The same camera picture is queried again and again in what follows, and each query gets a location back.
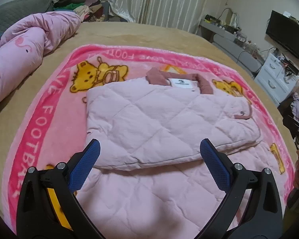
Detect pink quilted jacket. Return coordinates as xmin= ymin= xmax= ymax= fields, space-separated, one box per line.
xmin=73 ymin=67 xmax=289 ymax=239

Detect pile of folded clothes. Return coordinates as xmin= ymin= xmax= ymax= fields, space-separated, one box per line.
xmin=53 ymin=0 xmax=110 ymax=22

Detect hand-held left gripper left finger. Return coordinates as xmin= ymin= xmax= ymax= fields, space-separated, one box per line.
xmin=16 ymin=139 xmax=101 ymax=239

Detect grey desk with clutter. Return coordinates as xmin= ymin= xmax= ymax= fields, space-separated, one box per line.
xmin=204 ymin=14 xmax=262 ymax=55

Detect white drawer cabinet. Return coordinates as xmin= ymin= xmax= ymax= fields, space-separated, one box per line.
xmin=254 ymin=53 xmax=299 ymax=105

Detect dark clothes heap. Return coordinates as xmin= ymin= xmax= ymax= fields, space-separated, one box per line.
xmin=278 ymin=90 xmax=299 ymax=127

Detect shiny white curtains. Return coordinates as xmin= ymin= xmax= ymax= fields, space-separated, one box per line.
xmin=100 ymin=0 xmax=212 ymax=30

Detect black television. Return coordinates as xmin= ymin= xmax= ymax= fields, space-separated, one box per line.
xmin=265 ymin=10 xmax=299 ymax=62

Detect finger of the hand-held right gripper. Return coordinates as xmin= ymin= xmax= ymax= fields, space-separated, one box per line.
xmin=282 ymin=115 xmax=299 ymax=151

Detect pink flamingo comforter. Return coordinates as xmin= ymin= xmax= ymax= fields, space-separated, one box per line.
xmin=0 ymin=11 xmax=81 ymax=132

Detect grey quilted pillow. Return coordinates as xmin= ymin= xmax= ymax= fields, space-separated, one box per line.
xmin=0 ymin=0 xmax=55 ymax=38

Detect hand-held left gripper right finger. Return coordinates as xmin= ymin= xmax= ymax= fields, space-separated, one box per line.
xmin=198 ymin=139 xmax=283 ymax=239

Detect pink printed bear blanket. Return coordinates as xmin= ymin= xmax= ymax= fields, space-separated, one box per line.
xmin=1 ymin=43 xmax=297 ymax=232

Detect beige bed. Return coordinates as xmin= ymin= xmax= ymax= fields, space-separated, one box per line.
xmin=0 ymin=21 xmax=299 ymax=229

